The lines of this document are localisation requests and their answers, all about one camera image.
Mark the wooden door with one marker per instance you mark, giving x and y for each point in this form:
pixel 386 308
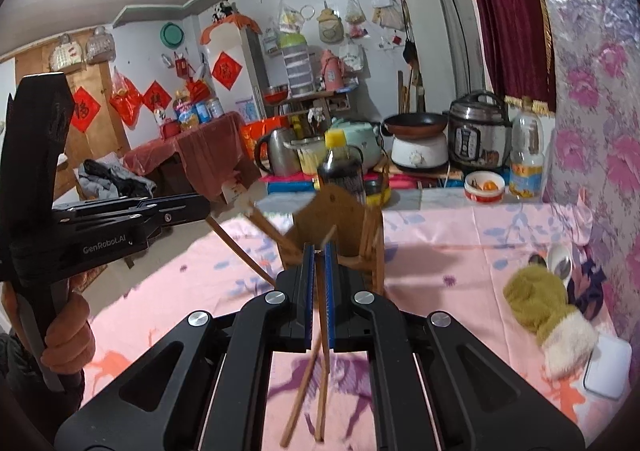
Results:
pixel 95 146

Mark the pink thermos jug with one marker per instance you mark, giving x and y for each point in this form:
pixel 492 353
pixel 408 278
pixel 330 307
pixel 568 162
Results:
pixel 332 71

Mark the white hanging plastic bag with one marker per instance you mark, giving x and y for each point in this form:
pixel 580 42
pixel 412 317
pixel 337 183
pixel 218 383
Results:
pixel 385 6

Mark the panda plush toy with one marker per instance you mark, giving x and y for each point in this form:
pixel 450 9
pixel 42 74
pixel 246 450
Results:
pixel 222 11

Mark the green plastic basin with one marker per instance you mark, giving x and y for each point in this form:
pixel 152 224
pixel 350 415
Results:
pixel 172 34

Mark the stacked container green lid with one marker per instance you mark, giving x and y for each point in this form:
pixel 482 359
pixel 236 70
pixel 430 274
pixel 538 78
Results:
pixel 295 66

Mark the maroon curtain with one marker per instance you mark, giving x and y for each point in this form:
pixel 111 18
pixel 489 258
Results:
pixel 505 16

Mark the steel kettle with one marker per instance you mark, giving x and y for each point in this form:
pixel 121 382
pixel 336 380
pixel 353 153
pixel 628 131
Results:
pixel 280 151

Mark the dark soy sauce bottle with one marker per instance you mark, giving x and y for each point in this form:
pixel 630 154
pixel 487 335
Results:
pixel 340 171

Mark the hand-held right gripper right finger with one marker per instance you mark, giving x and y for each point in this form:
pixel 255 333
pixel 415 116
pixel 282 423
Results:
pixel 330 296

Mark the clear hanging plastic bag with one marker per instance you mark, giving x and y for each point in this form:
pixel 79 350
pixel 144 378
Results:
pixel 290 18
pixel 355 13

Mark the pale green rice cooker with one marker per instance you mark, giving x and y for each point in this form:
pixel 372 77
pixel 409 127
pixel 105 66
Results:
pixel 357 136

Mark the white fridge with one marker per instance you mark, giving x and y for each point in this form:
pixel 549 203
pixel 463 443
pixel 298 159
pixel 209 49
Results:
pixel 235 101

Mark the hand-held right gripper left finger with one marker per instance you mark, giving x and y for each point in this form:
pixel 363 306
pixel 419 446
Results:
pixel 308 296

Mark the person's left hand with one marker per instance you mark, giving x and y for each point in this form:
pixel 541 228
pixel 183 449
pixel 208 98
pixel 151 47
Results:
pixel 70 341

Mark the pale yellow pot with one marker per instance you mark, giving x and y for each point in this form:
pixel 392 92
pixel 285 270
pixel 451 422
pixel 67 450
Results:
pixel 310 153

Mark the yellow bear hanging bag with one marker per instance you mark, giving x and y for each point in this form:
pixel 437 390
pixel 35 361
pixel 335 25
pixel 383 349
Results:
pixel 328 27

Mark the red white bowl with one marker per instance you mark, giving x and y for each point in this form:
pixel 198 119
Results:
pixel 484 187

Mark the wooden chopstick holder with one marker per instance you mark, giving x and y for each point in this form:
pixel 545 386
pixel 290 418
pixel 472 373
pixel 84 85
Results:
pixel 345 231

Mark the black frying pan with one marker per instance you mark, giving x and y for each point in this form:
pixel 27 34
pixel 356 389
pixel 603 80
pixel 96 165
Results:
pixel 415 123

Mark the metal basin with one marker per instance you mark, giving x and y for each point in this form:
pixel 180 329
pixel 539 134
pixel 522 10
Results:
pixel 276 93

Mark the yellow oil bottle blue label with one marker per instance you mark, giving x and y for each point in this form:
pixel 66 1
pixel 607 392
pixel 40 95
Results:
pixel 185 113

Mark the red orange gift box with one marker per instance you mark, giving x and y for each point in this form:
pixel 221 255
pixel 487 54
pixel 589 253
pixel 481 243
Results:
pixel 260 133

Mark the silver electric pressure cooker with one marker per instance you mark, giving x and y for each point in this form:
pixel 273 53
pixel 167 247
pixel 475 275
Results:
pixel 477 131

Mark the red diamond paper decoration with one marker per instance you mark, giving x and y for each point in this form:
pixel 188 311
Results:
pixel 82 111
pixel 157 98
pixel 226 70

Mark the red cloth covered table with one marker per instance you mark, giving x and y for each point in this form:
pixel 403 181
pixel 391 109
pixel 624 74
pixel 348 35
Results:
pixel 190 156

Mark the red plastic bag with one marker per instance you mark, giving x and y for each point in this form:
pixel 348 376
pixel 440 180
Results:
pixel 125 101

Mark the orange cloth cover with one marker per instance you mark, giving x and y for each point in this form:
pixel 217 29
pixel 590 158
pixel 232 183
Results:
pixel 230 26

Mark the white rounded box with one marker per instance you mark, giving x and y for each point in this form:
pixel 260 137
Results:
pixel 607 366

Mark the clear cooking oil bottle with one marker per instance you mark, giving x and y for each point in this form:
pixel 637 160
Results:
pixel 527 156

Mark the dark clothes pile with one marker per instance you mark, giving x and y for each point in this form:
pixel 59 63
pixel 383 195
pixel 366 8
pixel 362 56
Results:
pixel 110 181

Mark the bundle of wooden chopsticks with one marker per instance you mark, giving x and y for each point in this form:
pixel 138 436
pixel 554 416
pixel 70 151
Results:
pixel 378 251

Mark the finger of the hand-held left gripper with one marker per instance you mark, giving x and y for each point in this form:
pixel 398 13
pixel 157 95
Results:
pixel 150 213

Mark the white electric cooking pot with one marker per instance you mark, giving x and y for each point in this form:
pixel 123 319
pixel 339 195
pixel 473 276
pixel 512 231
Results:
pixel 419 151

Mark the long wooden chopstick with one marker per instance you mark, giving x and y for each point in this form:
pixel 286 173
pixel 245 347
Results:
pixel 321 406
pixel 300 396

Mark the pink deer printed blanket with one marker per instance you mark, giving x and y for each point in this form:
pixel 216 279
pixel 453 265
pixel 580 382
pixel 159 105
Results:
pixel 450 256

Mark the blue plastic tray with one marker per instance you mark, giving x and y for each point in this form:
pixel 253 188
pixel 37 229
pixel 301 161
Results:
pixel 285 186

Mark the white ceramic spoon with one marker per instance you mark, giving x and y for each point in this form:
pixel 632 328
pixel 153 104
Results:
pixel 560 258

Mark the olive green plush glove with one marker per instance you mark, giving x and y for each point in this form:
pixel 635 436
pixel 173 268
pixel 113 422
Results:
pixel 545 311

